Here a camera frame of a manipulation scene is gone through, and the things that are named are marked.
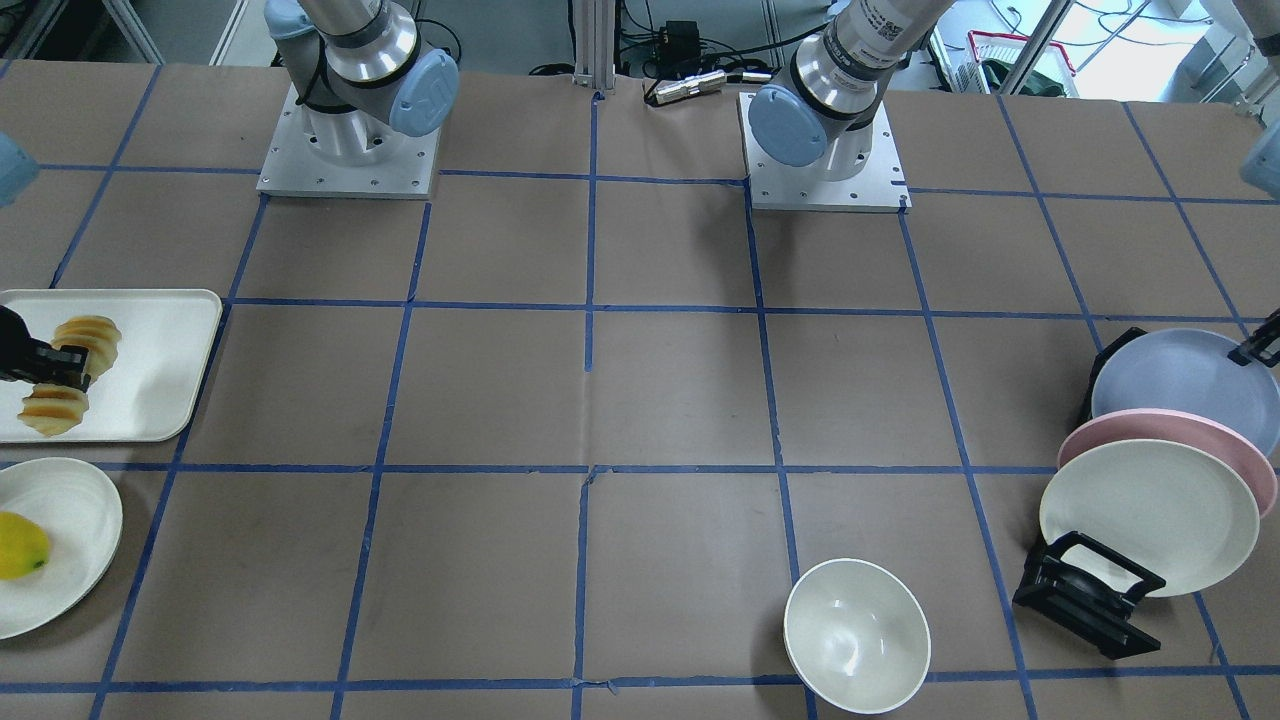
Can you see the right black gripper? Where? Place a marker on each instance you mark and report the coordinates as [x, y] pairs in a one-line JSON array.
[[12, 346]]

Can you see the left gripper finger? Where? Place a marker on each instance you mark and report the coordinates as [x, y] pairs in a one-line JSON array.
[[1261, 346]]

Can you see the blue plate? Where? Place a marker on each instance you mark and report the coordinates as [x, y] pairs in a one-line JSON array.
[[1189, 370]]

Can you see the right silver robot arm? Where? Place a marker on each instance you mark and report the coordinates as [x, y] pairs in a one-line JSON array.
[[352, 63]]

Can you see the pink plate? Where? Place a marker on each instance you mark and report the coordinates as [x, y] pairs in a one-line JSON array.
[[1186, 429]]

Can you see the cream round plate with lemon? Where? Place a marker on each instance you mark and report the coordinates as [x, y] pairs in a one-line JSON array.
[[80, 510]]

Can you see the cream plate in rack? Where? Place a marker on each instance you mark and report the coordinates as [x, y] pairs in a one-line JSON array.
[[1172, 509]]

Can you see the black plate rack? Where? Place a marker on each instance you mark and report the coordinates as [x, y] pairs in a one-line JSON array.
[[1080, 602]]

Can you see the white rectangular tray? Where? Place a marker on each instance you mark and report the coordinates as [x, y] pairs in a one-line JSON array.
[[167, 336]]

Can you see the yellow lemon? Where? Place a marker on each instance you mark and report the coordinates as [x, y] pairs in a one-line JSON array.
[[25, 546]]

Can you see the cream bowl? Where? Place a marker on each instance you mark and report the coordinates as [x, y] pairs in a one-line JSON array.
[[857, 636]]

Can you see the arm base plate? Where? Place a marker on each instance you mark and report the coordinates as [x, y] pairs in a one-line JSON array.
[[863, 175], [315, 155]]

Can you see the aluminium frame post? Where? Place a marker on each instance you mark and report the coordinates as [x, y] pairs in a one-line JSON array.
[[594, 41]]

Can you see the metal cable connector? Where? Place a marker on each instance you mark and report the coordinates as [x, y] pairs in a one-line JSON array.
[[663, 94]]

